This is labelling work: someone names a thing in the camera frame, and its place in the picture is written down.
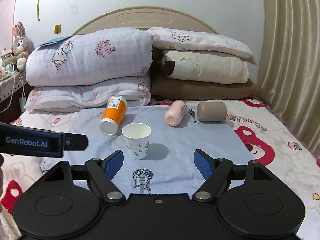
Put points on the brown pillow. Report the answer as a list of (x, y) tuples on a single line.
[(173, 89)]

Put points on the white floral paper cup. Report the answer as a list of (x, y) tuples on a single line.
[(136, 138)]

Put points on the cream folded blanket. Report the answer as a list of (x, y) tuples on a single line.
[(204, 66)]

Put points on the orange and white cup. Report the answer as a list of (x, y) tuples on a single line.
[(113, 115)]

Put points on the taupe plastic cup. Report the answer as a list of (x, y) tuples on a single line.
[(211, 111)]

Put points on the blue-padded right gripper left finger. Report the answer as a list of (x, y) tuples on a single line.
[(100, 175)]

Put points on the yellow wall sticker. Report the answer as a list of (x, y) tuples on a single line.
[(57, 29)]

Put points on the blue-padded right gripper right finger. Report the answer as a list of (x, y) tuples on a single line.
[(215, 172)]

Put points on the grey patterned cloth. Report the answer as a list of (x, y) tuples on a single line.
[(169, 166)]

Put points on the pink checked folded quilt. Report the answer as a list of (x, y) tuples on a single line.
[(84, 71)]

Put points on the pink floral pillow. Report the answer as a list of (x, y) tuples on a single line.
[(168, 39)]

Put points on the blue booklet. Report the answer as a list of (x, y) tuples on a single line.
[(55, 41)]

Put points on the beige wooden headboard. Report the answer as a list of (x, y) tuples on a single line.
[(145, 17)]

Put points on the patterned bedside table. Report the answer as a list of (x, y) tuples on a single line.
[(12, 84)]

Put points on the beige curtain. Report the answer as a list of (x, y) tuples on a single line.
[(289, 67)]

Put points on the grey rabbit plush toy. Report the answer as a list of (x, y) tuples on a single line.
[(23, 46)]

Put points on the pink plastic cup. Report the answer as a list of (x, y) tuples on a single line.
[(175, 113)]

